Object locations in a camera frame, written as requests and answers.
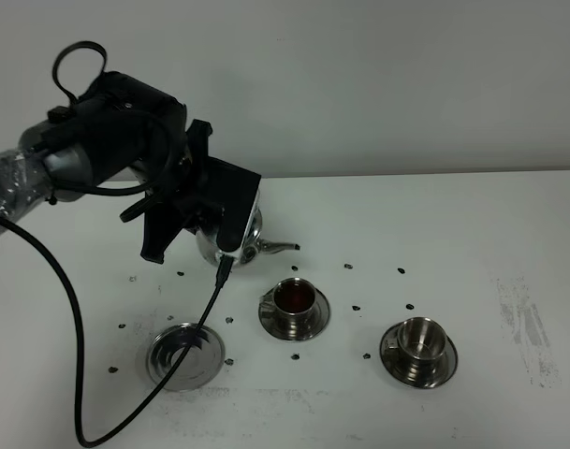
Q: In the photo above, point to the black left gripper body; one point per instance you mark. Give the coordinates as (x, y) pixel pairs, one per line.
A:
(194, 195)

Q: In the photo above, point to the stainless steel teapot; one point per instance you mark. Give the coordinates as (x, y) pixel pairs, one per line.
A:
(253, 245)

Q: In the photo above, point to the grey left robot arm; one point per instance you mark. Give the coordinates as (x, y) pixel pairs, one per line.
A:
(122, 123)

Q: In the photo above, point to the steel teapot saucer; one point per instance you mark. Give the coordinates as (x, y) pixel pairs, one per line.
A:
(202, 363)

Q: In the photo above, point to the left steel teacup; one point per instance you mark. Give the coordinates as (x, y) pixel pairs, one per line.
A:
(291, 296)

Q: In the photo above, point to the steel teacup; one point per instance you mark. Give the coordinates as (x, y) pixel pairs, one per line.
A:
(420, 339)
(291, 296)

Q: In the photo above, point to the left steel cup saucer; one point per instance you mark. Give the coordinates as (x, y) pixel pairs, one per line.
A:
(299, 326)

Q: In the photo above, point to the steel cup saucer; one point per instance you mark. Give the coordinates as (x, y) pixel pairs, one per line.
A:
(412, 373)
(299, 326)

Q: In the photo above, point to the right steel cup saucer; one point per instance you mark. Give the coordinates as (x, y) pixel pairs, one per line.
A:
(412, 373)

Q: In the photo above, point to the right steel teacup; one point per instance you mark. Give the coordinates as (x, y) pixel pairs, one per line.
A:
(420, 339)

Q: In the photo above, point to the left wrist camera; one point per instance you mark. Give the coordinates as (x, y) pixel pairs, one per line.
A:
(235, 225)

